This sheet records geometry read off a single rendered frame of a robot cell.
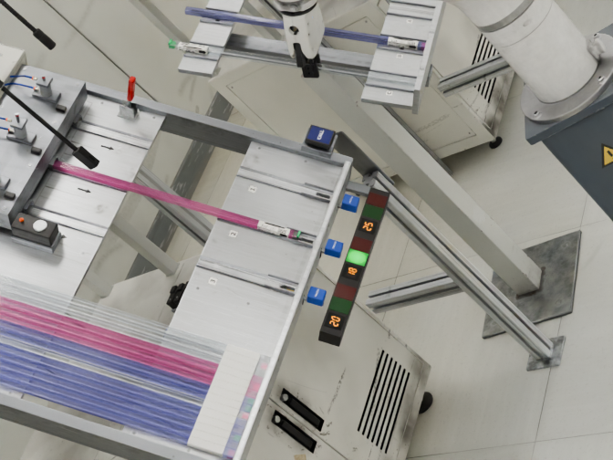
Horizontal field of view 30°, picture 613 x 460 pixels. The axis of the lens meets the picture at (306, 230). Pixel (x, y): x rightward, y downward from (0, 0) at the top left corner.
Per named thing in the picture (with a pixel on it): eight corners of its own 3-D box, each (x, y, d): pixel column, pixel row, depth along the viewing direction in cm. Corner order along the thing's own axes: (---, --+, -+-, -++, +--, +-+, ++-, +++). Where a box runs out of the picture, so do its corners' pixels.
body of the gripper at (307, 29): (308, 15, 209) (319, 62, 217) (321, -19, 215) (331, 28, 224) (270, 15, 211) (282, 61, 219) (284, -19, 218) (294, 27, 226)
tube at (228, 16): (428, 47, 230) (428, 42, 229) (426, 51, 229) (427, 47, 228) (187, 10, 238) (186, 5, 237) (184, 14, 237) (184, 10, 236)
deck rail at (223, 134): (350, 177, 227) (353, 157, 222) (348, 184, 226) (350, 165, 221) (19, 81, 236) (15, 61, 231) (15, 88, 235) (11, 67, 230)
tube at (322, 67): (168, 48, 230) (168, 44, 229) (171, 44, 231) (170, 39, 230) (417, 88, 222) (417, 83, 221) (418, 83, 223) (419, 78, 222)
